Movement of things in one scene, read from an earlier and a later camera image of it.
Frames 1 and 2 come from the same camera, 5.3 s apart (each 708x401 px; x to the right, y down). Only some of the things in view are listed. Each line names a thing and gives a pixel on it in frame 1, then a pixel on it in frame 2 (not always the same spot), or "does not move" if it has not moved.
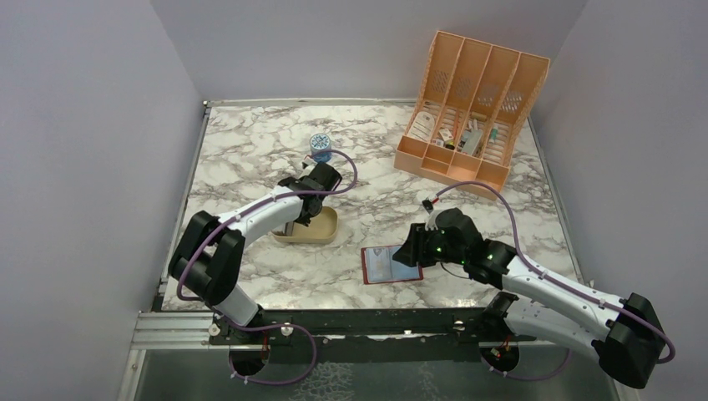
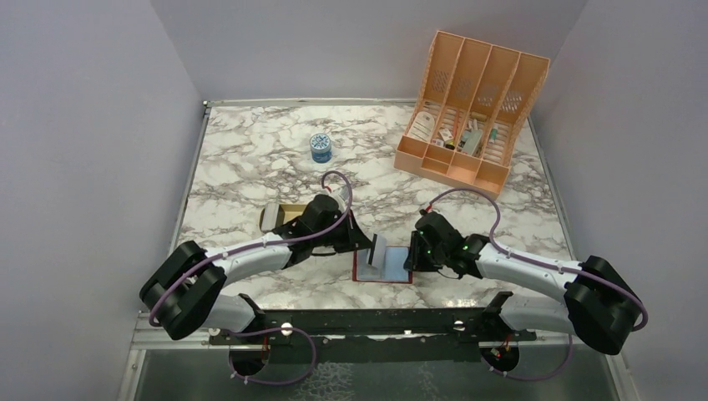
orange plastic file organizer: (475, 104) does not move
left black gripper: (303, 220) -> (355, 237)
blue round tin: (318, 143) does not move
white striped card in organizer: (422, 125) does not move
